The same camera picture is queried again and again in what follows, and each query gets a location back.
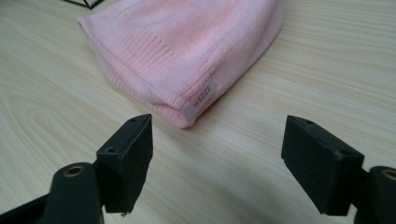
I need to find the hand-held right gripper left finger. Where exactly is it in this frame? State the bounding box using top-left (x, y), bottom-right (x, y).
top-left (94, 113), bottom-right (154, 216)

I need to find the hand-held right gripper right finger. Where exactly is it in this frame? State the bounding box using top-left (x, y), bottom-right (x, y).
top-left (280, 115), bottom-right (365, 217)

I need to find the pink knit beanie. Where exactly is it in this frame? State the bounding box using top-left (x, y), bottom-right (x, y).
top-left (77, 0), bottom-right (285, 129)

